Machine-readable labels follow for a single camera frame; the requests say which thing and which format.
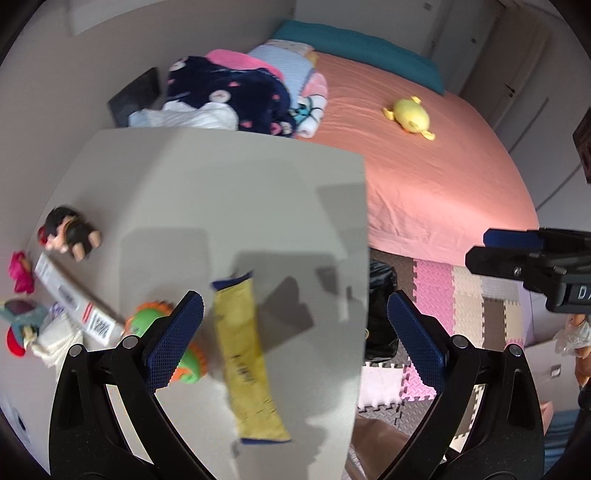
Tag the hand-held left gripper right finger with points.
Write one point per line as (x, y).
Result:
(415, 337)

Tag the person's left leg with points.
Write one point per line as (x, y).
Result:
(378, 443)

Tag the long white carton box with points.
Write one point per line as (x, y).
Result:
(64, 293)

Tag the white nightstand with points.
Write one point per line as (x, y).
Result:
(231, 184)

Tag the white patterned pillow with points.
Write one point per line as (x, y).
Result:
(291, 45)

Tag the black bag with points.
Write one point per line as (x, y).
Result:
(381, 281)

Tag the pink white cartoon blanket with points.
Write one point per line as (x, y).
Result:
(314, 106)

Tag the teal pillow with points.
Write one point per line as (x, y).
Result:
(360, 46)

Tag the black box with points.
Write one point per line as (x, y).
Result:
(134, 94)

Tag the bed with pink sheet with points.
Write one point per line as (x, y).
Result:
(438, 184)

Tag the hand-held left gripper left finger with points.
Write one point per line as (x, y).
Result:
(178, 332)

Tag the beige cardboard box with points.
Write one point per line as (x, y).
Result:
(545, 369)

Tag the red toy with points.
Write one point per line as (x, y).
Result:
(16, 344)

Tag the white quilted cloth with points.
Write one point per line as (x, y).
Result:
(184, 117)

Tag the crumpled white tissue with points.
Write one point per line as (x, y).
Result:
(55, 339)

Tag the light blue dotted blanket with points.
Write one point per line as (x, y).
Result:
(286, 69)

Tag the pink fleece garment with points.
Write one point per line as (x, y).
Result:
(235, 59)

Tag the yellow plush turtle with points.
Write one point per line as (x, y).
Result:
(411, 115)

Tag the green orange toy ball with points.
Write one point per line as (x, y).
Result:
(141, 321)

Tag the blue grey toy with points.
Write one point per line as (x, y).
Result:
(21, 309)

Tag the clear plastic bag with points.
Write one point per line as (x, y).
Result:
(570, 339)

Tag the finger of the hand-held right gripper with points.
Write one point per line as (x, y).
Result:
(503, 264)
(510, 238)

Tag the pink doll toy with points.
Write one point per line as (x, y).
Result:
(22, 272)

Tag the foam puzzle floor mat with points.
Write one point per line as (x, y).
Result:
(466, 295)

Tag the yellow snack wrapper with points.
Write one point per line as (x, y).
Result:
(244, 360)

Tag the yellow checked cloth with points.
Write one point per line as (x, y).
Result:
(313, 57)

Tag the dark brown object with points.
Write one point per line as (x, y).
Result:
(584, 147)

